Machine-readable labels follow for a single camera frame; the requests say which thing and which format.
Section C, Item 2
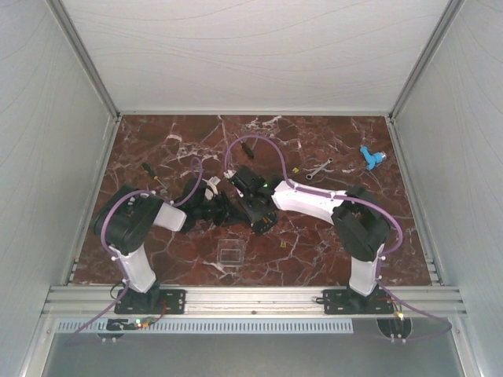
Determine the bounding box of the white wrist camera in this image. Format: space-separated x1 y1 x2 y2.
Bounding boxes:
224 170 235 180
204 176 221 200

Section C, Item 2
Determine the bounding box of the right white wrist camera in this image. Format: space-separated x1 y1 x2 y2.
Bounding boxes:
224 170 235 180

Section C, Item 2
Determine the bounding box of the silver wrench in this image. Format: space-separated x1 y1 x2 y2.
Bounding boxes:
306 158 333 181

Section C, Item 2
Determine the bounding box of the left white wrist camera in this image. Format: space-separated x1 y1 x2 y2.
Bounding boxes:
204 176 221 200

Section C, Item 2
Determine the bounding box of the aluminium mounting rail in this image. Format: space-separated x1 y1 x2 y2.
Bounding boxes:
42 286 467 318

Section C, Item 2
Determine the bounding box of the small black screwdriver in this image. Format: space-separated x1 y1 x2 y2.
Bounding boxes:
237 136 255 159

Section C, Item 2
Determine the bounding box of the grey slotted cable duct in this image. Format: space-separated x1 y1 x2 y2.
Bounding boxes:
54 318 354 335

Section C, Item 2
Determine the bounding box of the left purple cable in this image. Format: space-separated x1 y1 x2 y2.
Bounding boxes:
64 157 204 346

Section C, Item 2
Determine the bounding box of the black fuse box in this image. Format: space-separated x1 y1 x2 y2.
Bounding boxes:
251 212 278 236

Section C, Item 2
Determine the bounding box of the clear plastic fuse box cover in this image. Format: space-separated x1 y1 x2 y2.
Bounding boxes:
217 239 246 267

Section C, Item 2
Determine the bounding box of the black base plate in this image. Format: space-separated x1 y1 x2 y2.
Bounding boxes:
114 288 186 315
315 287 395 315

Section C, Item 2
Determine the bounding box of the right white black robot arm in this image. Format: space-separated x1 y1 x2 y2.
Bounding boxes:
224 166 391 313

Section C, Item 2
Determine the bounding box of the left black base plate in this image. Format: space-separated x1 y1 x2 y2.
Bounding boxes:
114 288 186 315

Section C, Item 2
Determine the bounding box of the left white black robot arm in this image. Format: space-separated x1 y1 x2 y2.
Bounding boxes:
92 178 231 313

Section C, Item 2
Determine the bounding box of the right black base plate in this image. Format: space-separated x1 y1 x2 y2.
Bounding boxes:
315 287 395 315

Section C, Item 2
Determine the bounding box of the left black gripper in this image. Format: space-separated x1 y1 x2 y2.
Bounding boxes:
196 192 248 228

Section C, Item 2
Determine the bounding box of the blue plastic fitting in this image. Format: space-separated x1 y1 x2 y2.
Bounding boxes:
360 146 387 170

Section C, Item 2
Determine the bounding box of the yellow black screwdriver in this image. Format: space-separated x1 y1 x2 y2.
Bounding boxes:
141 163 169 192

